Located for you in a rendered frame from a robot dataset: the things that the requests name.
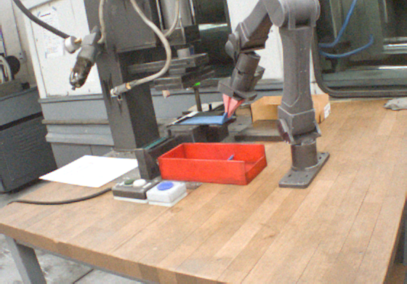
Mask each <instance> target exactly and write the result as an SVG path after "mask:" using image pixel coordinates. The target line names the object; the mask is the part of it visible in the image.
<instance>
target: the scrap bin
mask: <svg viewBox="0 0 407 284"><path fill-rule="evenodd" d="M232 155H234V158H233V160H232V161H228V159H229V158H230V157H231V156H232ZM157 160H158V166H159V170H160V173H161V179H165V180H177V181H186V182H206V183H216V184H236V185H246V186H247V185H248V184H249V183H250V182H252V181H253V180H254V179H255V178H256V177H257V176H258V175H259V174H260V173H261V172H262V170H263V169H264V168H265V167H266V166H267V158H266V152H265V144H244V143H181V144H180V145H178V146H176V147H174V148H173V149H171V150H170V151H168V152H166V153H164V154H163V155H161V156H159V157H158V158H157Z"/></svg>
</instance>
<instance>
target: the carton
mask: <svg viewBox="0 0 407 284"><path fill-rule="evenodd" d="M281 98H282V96H275V97H263V98H261V99H259V100H257V101H256V102H254V103H253V104H250V111H251V119H252V123H253V122H255V121H256V120H278V106H280V105H281ZM312 99H313V107H314V108H315V109H316V110H315V119H316V121H317V123H321V122H322V121H323V120H324V119H325V118H326V117H327V116H328V115H329V113H330V112H331V111H330V104H329V99H328V94H312Z"/></svg>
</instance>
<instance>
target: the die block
mask: <svg viewBox="0 0 407 284"><path fill-rule="evenodd" d="M222 124H224V125H225V127H224V128H221V129H220V130H219V132H214V131H201V129H199V130H197V131H195V132H193V133H172V135H173V134H179V135H180V138H181V142H182V143H207V142H220V141H222V140H223V139H225V138H227V137H228V136H230V135H229V130H228V125H227V123H222Z"/></svg>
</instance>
